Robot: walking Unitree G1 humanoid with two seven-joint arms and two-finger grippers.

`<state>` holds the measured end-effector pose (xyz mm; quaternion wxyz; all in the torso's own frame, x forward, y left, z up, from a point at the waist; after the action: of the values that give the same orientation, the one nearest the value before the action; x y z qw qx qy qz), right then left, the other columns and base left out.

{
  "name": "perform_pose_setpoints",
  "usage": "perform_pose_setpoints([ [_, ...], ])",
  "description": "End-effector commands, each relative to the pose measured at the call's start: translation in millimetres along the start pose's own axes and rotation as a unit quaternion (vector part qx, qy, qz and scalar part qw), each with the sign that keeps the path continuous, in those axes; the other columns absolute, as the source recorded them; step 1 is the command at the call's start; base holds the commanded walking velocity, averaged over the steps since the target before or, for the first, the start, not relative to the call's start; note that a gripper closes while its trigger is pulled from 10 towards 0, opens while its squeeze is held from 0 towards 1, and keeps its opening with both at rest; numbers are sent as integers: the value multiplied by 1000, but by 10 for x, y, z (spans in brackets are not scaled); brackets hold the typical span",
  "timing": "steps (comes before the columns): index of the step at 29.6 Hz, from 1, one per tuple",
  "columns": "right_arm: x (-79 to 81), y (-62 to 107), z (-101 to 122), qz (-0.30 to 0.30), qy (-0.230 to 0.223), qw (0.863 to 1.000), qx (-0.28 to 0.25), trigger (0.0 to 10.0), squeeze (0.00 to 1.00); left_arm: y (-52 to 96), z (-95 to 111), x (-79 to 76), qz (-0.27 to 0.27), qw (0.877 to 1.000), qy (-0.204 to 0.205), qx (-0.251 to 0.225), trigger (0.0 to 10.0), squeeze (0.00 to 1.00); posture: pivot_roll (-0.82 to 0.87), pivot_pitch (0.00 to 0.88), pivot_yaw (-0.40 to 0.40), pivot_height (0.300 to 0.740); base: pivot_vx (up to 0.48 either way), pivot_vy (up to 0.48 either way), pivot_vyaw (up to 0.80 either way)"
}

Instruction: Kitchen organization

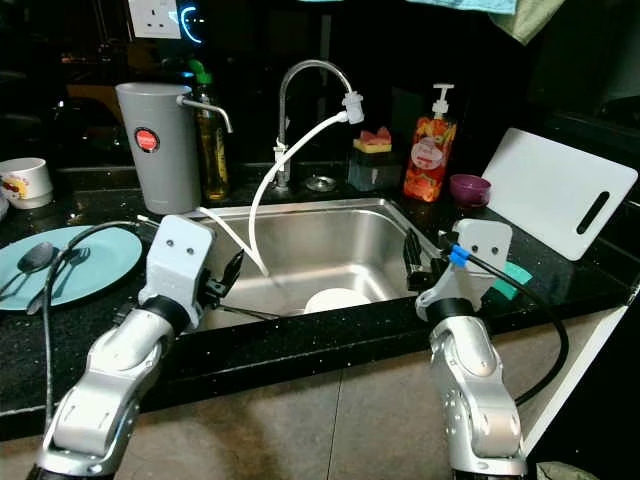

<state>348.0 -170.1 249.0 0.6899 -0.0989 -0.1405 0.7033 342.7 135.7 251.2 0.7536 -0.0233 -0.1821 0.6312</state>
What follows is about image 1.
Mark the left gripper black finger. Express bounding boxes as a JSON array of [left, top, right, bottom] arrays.
[[218, 250, 247, 297]]

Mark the silver fork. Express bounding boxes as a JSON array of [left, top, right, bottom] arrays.
[[25, 247, 91, 316]]

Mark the thin metal utensil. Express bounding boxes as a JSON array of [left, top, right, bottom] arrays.
[[220, 303, 286, 323]]

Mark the purple cup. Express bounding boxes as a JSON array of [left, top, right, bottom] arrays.
[[448, 173, 492, 209]]

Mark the stainless steel sink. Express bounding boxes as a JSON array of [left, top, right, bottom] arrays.
[[150, 197, 446, 331]]

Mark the green wavy sponge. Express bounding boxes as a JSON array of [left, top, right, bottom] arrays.
[[490, 260, 536, 301]]

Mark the orange pump soap bottle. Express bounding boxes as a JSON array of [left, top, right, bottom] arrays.
[[403, 83, 459, 203]]

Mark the white bowl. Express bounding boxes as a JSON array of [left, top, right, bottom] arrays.
[[303, 288, 371, 315]]

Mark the dark sponge holder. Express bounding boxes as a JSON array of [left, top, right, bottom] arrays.
[[348, 148, 399, 191]]

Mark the teal plate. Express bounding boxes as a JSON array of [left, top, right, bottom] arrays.
[[0, 225, 144, 311]]

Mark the green capped oil bottle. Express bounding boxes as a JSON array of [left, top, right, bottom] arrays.
[[188, 60, 231, 201]]

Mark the white cutting board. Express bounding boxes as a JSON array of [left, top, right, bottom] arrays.
[[480, 127, 639, 263]]

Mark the red and yellow sponge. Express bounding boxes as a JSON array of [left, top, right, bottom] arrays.
[[355, 126, 394, 154]]

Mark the grey water filter canister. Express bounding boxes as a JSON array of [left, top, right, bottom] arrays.
[[115, 82, 234, 216]]

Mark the white faucet diverter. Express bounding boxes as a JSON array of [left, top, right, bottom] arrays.
[[342, 90, 366, 125]]

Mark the chrome gooseneck faucet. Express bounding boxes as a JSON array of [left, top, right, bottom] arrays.
[[275, 58, 366, 191]]

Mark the white printed mug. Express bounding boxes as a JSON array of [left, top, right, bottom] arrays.
[[0, 157, 51, 209]]

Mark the olive hanging towel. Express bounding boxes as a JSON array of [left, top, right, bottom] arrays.
[[490, 0, 566, 46]]

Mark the teal hanging towel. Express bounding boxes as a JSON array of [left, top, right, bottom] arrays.
[[300, 0, 521, 16]]

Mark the olive green cloth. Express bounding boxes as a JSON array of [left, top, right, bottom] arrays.
[[535, 460, 601, 480]]

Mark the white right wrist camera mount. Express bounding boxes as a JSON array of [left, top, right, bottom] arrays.
[[417, 218, 513, 311]]

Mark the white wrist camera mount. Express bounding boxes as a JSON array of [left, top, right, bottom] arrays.
[[417, 218, 513, 311], [140, 213, 216, 321]]

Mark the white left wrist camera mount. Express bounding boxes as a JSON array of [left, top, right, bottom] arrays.
[[140, 213, 216, 321]]

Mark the white water hose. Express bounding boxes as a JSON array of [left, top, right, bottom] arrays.
[[195, 112, 349, 279]]

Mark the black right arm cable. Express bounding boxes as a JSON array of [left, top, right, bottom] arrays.
[[440, 235, 571, 406]]

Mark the white wall socket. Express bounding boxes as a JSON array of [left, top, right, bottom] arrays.
[[128, 0, 183, 41]]

